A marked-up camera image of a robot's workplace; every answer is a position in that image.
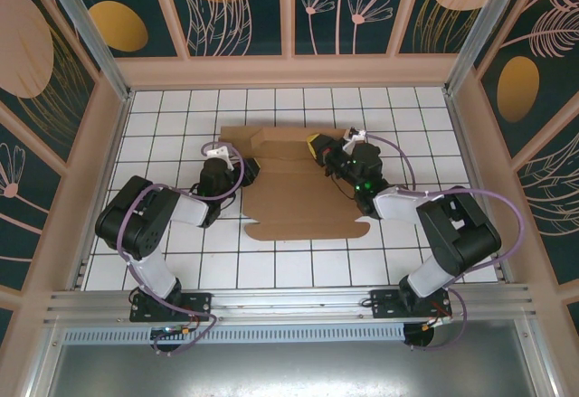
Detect brown cardboard box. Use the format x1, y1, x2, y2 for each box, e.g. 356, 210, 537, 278
218, 125, 373, 242

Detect grey metal sheet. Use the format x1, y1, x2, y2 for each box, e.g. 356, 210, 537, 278
26, 319, 560, 397

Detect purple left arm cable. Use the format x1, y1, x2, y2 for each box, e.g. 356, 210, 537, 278
116, 141, 248, 357

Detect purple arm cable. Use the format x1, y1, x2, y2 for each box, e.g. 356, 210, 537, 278
116, 141, 248, 357
364, 132, 528, 353

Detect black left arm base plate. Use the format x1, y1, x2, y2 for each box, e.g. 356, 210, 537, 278
129, 291, 214, 324

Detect aluminium mounting rail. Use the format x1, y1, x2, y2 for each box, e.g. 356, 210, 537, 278
43, 282, 537, 328

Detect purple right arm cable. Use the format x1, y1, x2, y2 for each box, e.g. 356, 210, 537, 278
364, 132, 528, 353

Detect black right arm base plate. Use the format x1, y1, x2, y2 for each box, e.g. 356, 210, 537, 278
369, 288, 453, 322

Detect slotted grey cable duct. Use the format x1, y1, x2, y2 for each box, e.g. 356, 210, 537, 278
62, 322, 407, 345

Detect small circuit board with wires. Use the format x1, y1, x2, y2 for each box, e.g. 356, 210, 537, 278
152, 324, 195, 339

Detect orange connector with wires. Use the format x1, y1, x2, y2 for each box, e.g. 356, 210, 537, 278
422, 313, 454, 331

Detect aluminium frame post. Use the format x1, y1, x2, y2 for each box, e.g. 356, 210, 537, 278
442, 0, 528, 99
35, 0, 135, 103

